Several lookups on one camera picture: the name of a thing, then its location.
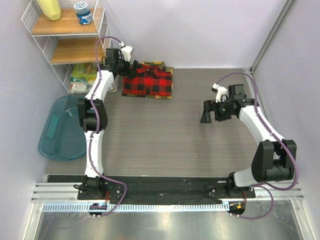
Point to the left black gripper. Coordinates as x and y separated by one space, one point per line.
133 74

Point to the blue white jar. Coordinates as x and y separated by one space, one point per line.
83 13

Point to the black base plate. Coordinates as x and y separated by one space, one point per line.
150 190

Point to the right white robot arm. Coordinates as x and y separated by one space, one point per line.
274 156

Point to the white wire wooden shelf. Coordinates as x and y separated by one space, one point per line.
64 42

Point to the stack of books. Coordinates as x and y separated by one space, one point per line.
83 77

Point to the yellow plaid shirt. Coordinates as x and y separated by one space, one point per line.
160 96

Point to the white slotted cable duct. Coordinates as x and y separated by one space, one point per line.
97 207

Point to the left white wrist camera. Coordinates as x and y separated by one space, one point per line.
126 51

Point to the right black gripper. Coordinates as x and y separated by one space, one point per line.
211 105

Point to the red black plaid shirt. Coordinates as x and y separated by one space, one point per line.
148 82

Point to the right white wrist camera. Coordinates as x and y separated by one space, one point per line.
219 91

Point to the teal plastic bin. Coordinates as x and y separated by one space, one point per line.
63 138

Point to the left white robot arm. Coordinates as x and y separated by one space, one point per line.
93 119

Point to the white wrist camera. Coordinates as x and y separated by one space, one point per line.
126 51
219 91

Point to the yellow bottle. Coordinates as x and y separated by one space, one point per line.
51 9

